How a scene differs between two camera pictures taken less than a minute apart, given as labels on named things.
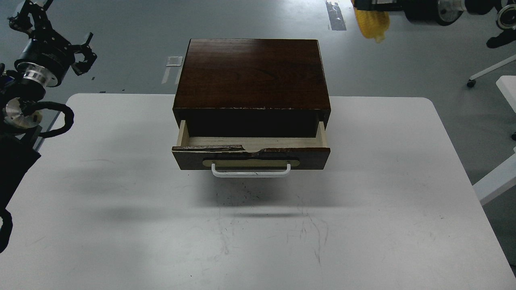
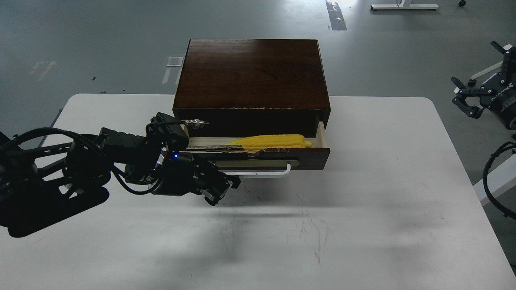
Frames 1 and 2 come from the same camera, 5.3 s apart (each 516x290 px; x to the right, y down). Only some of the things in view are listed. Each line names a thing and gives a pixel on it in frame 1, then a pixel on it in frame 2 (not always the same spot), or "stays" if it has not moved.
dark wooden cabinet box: [252, 88] stays
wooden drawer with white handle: [248, 157] stays
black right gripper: [394, 5] to [498, 94]
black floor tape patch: [336, 18] stays
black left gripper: [48, 56] to [181, 173]
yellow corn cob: [374, 24] to [259, 142]
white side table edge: [493, 183] stays
